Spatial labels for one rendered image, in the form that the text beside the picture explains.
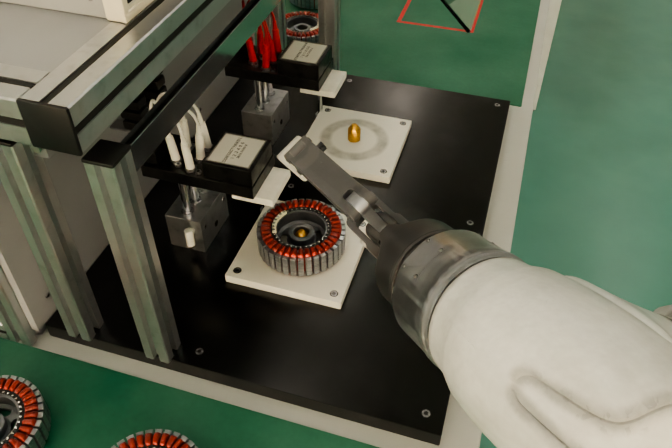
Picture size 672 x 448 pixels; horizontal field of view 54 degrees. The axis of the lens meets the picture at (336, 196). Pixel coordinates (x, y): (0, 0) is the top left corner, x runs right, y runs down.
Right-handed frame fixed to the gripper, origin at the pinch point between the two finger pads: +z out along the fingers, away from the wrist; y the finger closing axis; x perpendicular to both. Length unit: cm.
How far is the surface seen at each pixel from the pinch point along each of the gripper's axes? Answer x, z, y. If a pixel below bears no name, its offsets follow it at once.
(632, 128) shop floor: -100, 117, -133
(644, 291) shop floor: -46, 60, -124
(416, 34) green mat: -38, 63, -23
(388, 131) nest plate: -15.0, 33.1, -17.2
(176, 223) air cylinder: 15.8, 22.3, 1.2
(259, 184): 4.7, 14.4, 0.4
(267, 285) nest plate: 12.8, 12.3, -8.9
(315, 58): -13.3, 31.2, 0.5
